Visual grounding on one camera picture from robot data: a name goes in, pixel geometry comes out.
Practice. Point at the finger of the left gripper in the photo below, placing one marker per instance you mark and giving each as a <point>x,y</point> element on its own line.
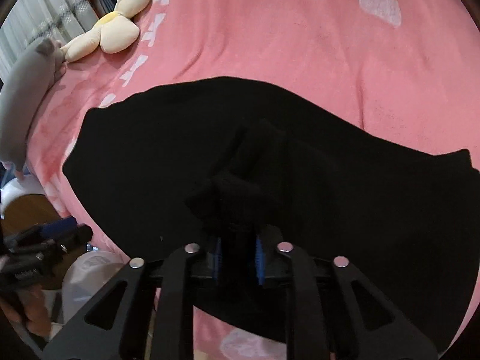
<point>40,245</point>
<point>52,228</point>

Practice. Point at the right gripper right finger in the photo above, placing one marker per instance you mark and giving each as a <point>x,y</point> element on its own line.
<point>333,311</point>

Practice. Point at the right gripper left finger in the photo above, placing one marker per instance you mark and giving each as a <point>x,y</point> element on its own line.
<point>145,311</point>

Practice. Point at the black pants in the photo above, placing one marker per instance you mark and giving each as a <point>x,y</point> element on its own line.
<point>223,161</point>

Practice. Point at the person's left hand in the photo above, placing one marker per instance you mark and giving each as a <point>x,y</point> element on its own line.
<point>38,320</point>

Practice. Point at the white round stool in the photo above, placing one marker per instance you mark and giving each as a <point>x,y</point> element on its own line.
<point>23,205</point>

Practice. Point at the grey plush toy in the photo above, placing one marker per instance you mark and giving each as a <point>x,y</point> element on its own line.
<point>32,75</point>

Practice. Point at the cream flower plush toy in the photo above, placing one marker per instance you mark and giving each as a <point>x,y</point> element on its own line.
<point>112,33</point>

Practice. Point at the white sheer curtain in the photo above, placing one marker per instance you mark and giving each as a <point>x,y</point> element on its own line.
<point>28,20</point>

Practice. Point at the pink bow-print blanket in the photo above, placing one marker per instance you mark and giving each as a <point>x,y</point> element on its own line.
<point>403,70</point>

